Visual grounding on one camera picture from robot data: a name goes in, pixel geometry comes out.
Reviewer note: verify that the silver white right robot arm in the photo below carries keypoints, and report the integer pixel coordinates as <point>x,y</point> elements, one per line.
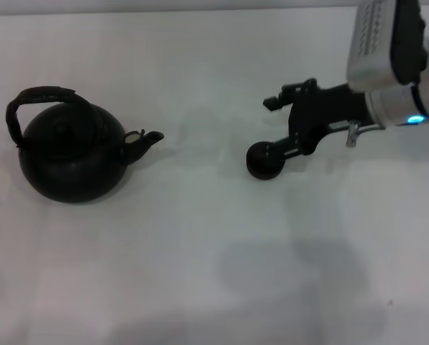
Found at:
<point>426,93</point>

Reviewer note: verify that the small dark teacup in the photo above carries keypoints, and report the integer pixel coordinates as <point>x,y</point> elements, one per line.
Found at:
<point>261,163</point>

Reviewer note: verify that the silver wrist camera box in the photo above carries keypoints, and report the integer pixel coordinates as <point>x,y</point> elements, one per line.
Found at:
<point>372,43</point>

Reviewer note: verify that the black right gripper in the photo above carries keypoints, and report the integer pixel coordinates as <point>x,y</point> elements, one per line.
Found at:
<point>307,115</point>

